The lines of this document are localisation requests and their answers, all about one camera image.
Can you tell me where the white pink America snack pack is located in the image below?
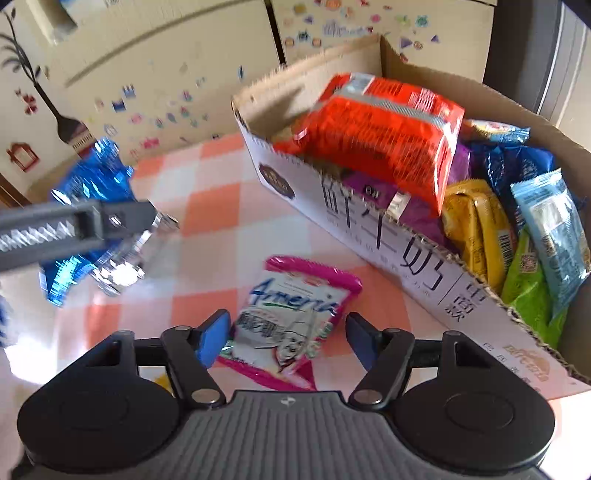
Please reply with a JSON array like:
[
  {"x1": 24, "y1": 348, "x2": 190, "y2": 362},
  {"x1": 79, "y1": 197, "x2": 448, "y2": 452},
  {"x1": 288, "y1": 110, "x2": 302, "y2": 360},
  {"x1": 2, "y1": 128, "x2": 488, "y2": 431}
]
[{"x1": 218, "y1": 256, "x2": 363, "y2": 391}]

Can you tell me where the silver foil snack pack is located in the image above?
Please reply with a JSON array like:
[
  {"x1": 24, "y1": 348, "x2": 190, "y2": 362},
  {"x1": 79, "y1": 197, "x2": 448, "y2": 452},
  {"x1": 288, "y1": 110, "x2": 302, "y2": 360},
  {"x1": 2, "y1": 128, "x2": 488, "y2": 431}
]
[{"x1": 90, "y1": 211, "x2": 179, "y2": 297}]

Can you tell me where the purple snack pack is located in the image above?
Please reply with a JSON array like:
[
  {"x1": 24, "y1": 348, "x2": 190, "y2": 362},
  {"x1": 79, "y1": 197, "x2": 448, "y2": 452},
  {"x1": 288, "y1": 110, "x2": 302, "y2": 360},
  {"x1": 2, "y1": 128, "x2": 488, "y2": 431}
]
[{"x1": 342, "y1": 170, "x2": 447, "y2": 246}]

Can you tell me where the croissant snack pack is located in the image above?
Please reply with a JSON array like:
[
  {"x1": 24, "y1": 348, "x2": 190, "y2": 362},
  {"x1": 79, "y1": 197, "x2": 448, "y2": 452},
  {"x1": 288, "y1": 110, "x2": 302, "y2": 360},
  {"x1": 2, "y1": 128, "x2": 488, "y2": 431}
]
[{"x1": 271, "y1": 113, "x2": 328, "y2": 159}]

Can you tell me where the red gift box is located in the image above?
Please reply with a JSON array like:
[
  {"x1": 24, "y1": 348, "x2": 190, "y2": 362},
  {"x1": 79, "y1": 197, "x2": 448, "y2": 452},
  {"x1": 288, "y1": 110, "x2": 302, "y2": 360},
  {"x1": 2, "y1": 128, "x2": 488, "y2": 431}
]
[{"x1": 68, "y1": 123, "x2": 96, "y2": 158}]

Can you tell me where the yellow snack pack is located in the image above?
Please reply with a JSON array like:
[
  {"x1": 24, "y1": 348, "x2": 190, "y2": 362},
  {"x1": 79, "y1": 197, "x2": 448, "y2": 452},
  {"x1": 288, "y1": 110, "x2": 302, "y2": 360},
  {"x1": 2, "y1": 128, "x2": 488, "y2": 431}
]
[
  {"x1": 153, "y1": 374, "x2": 174, "y2": 395},
  {"x1": 442, "y1": 179, "x2": 517, "y2": 295}
]

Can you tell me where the cardboard milk box tray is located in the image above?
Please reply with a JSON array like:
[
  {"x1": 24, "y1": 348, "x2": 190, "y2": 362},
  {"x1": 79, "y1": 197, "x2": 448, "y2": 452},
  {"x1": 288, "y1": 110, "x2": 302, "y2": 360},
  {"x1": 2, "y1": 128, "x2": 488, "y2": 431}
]
[{"x1": 230, "y1": 34, "x2": 591, "y2": 401}]

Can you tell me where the orange white checkered tablecloth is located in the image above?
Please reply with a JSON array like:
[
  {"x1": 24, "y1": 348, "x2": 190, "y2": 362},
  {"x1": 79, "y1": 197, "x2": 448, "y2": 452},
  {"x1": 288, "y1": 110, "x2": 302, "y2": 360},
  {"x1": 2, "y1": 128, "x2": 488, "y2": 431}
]
[{"x1": 0, "y1": 131, "x2": 591, "y2": 480}]

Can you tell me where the beige cabinet with stickers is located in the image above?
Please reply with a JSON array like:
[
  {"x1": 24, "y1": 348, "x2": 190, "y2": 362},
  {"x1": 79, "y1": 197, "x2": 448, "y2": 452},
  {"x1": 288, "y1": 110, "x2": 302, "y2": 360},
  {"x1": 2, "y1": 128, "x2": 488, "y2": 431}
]
[{"x1": 16, "y1": 1, "x2": 496, "y2": 162}]

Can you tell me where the white blue America snack pack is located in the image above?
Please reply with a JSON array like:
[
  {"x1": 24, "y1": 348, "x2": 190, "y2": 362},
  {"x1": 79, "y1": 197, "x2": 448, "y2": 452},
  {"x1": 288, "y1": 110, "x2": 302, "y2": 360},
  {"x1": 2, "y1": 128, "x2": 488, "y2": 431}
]
[{"x1": 460, "y1": 119, "x2": 531, "y2": 145}]

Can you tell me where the blue foil snack pack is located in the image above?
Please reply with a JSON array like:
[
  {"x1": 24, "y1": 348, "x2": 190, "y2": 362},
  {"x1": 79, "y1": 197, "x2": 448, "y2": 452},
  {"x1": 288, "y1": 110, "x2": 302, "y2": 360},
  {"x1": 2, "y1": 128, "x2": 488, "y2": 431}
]
[
  {"x1": 468, "y1": 142, "x2": 556, "y2": 233},
  {"x1": 40, "y1": 138, "x2": 137, "y2": 308}
]

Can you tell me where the green snack pack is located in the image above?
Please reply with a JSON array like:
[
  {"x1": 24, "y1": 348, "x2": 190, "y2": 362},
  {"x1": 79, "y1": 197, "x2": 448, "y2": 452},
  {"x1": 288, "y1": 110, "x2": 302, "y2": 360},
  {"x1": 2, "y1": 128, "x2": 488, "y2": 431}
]
[{"x1": 501, "y1": 227, "x2": 568, "y2": 349}]

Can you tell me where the light blue snack pack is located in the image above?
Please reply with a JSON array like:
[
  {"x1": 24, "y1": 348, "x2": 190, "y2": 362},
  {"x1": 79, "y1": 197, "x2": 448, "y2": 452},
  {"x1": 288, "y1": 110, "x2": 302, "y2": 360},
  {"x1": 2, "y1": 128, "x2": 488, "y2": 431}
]
[{"x1": 511, "y1": 169, "x2": 590, "y2": 316}]

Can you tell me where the red snack pack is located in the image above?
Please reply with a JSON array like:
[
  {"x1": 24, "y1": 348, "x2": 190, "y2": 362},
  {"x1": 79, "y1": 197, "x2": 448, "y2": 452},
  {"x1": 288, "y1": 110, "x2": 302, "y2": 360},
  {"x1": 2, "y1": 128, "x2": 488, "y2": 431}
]
[{"x1": 271, "y1": 72, "x2": 466, "y2": 218}]

